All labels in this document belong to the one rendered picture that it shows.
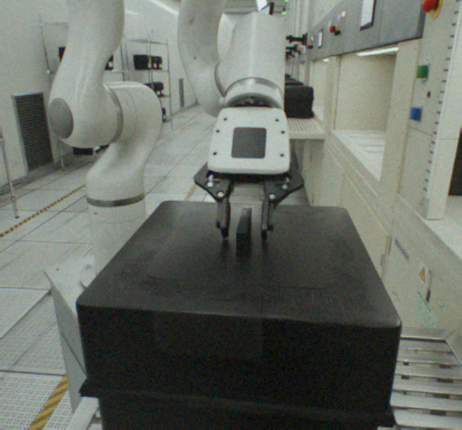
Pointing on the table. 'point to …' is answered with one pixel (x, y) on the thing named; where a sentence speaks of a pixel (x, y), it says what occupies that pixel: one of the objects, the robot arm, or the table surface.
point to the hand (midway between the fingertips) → (244, 219)
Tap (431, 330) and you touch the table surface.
